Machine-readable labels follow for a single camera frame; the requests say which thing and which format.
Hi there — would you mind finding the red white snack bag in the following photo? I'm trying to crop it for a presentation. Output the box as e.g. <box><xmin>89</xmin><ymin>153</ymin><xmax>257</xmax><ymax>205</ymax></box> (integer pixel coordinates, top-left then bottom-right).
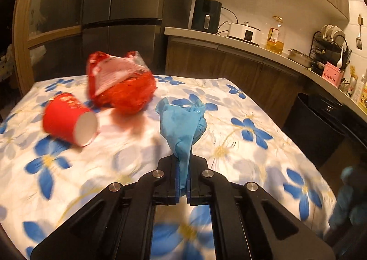
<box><xmin>86</xmin><ymin>51</ymin><xmax>151</xmax><ymax>99</ymax></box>

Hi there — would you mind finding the black trash bin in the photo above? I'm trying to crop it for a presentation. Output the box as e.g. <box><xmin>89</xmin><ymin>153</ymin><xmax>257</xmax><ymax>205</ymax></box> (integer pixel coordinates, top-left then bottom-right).
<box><xmin>283</xmin><ymin>93</ymin><xmax>359</xmax><ymax>169</ymax></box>

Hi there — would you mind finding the dark steel refrigerator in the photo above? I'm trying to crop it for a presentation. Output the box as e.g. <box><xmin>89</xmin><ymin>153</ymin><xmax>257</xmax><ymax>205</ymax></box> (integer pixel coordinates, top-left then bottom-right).
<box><xmin>82</xmin><ymin>0</ymin><xmax>192</xmax><ymax>74</ymax></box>

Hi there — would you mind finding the hanging spatula on wall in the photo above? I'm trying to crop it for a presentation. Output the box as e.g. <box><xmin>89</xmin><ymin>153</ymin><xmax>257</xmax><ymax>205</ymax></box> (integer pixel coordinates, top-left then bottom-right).
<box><xmin>356</xmin><ymin>14</ymin><xmax>364</xmax><ymax>50</ymax></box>

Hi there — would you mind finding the kitchen counter with cabinets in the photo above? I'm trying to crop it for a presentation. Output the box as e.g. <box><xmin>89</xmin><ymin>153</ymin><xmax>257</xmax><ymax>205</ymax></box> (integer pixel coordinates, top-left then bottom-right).
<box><xmin>164</xmin><ymin>27</ymin><xmax>366</xmax><ymax>141</ymax></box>

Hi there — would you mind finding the red plastic bag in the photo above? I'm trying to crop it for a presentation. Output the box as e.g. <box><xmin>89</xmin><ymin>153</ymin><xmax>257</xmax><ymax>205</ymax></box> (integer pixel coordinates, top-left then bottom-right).
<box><xmin>88</xmin><ymin>72</ymin><xmax>157</xmax><ymax>115</ymax></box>

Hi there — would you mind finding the red paper cup lying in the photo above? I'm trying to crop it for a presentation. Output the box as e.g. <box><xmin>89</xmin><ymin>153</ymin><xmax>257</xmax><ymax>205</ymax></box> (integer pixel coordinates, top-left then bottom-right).
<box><xmin>42</xmin><ymin>93</ymin><xmax>99</xmax><ymax>147</ymax></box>

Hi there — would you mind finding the steel bowl on counter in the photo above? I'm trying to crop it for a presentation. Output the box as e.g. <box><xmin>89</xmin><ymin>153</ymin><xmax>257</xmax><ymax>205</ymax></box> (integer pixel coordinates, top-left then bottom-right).
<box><xmin>288</xmin><ymin>49</ymin><xmax>313</xmax><ymax>68</ymax></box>

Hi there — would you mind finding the floral white blue tablecloth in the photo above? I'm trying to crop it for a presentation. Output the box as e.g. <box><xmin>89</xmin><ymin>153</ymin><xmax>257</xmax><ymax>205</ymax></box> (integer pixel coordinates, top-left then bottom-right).
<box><xmin>1</xmin><ymin>76</ymin><xmax>336</xmax><ymax>257</ymax></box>

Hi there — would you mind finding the cooking oil bottle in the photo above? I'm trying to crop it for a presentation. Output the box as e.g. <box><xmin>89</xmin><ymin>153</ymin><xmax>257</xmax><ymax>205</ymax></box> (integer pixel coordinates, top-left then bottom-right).
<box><xmin>266</xmin><ymin>16</ymin><xmax>285</xmax><ymax>55</ymax></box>

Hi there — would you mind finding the blue nitrile glove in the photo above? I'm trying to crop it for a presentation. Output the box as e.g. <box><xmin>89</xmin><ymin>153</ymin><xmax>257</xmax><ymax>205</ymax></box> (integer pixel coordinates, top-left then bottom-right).
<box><xmin>156</xmin><ymin>98</ymin><xmax>207</xmax><ymax>196</ymax></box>

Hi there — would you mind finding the white rice cooker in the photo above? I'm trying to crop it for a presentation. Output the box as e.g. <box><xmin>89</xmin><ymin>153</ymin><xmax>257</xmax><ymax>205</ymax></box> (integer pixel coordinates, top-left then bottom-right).
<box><xmin>227</xmin><ymin>22</ymin><xmax>261</xmax><ymax>46</ymax></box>

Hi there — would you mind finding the blue glove pair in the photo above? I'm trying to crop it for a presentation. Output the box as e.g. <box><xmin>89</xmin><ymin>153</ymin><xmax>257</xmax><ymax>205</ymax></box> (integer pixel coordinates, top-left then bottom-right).
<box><xmin>329</xmin><ymin>165</ymin><xmax>367</xmax><ymax>229</ymax></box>

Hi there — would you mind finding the polka dot cloth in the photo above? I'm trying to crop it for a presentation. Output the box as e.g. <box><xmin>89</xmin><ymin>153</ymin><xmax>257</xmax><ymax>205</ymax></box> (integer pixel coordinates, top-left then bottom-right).
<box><xmin>0</xmin><ymin>44</ymin><xmax>15</xmax><ymax>82</ymax></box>

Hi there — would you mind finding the pink utensil basket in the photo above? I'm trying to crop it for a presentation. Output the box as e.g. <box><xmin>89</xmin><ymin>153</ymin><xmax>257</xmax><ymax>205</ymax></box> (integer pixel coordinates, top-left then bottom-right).
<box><xmin>322</xmin><ymin>62</ymin><xmax>344</xmax><ymax>87</ymax></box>

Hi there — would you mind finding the black dish rack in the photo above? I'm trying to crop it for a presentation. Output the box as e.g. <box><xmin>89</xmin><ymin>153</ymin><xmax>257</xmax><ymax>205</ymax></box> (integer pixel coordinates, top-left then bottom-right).
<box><xmin>309</xmin><ymin>25</ymin><xmax>352</xmax><ymax>76</ymax></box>

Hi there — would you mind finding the black air fryer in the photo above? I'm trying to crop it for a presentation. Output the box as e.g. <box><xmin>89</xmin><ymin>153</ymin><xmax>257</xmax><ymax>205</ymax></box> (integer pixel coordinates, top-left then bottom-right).
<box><xmin>191</xmin><ymin>0</ymin><xmax>222</xmax><ymax>34</ymax></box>

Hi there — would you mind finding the wooden glass door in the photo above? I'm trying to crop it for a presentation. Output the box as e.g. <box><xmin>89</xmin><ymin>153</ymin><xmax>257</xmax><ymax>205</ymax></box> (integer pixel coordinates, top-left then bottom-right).
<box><xmin>12</xmin><ymin>0</ymin><xmax>85</xmax><ymax>95</ymax></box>

